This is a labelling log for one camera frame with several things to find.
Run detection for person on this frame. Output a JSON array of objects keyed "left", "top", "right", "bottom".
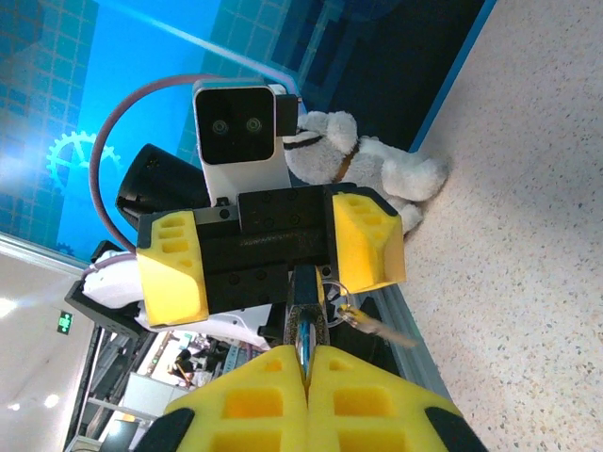
[{"left": 171, "top": 347, "right": 202, "bottom": 390}]

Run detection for wide aluminium base rail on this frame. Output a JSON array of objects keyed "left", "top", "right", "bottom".
[{"left": 369, "top": 284, "right": 456, "bottom": 409}]

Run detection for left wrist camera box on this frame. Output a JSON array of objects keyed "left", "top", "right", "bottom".
[{"left": 191, "top": 78, "right": 303, "bottom": 208}]

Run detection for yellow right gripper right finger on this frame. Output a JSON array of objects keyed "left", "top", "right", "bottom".
[{"left": 306, "top": 345, "right": 490, "bottom": 452}]

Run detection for plush panda toy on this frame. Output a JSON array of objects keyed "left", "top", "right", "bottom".
[{"left": 282, "top": 110, "right": 448, "bottom": 236}]

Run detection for blue table border strip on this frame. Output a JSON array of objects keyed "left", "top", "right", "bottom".
[{"left": 407, "top": 0, "right": 499, "bottom": 154}]

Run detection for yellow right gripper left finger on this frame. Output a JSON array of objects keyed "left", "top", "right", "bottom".
[{"left": 136, "top": 345, "right": 310, "bottom": 452}]

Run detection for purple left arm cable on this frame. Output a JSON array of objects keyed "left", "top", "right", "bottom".
[{"left": 82, "top": 73, "right": 220, "bottom": 275}]

